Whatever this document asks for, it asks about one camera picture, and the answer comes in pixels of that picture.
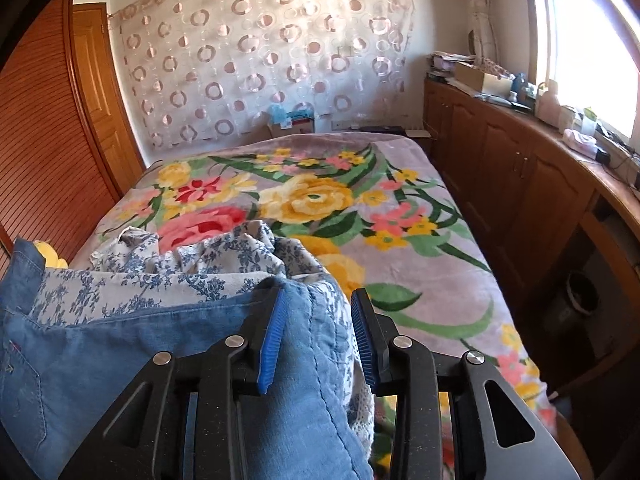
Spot colourful flower print blanket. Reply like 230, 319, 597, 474
70, 132, 558, 480

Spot long wooden cabinet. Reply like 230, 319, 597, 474
422, 77, 640, 411

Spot blue denim pants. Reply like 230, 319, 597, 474
0, 237, 373, 480

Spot pink white tissue pack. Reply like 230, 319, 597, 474
562, 129, 599, 154

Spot window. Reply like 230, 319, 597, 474
520, 0, 640, 161

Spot yellow plush toy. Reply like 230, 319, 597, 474
32, 241, 69, 269

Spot stack of papers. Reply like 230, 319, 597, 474
429, 50, 473, 79

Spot cardboard box with blue bags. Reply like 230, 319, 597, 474
265, 104, 319, 137

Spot patterned window curtain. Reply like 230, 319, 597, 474
457, 0, 502, 67

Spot dark round pot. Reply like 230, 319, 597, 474
542, 270, 602, 332

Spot white plastic jug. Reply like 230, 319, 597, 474
535, 79, 562, 122

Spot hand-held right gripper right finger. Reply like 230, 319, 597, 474
350, 287, 581, 480

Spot wooden louvered wardrobe door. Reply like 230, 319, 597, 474
0, 0, 123, 267

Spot wooden panel door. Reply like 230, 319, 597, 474
70, 2, 147, 172

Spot blue floral white bed sheet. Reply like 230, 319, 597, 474
30, 220, 376, 456

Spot blue bottle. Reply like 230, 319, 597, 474
512, 72, 532, 104

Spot sheer circle pattern curtain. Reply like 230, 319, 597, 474
107, 0, 418, 153

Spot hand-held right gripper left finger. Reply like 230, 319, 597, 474
57, 280, 288, 480

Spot open cardboard box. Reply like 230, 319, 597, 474
452, 60, 516, 97

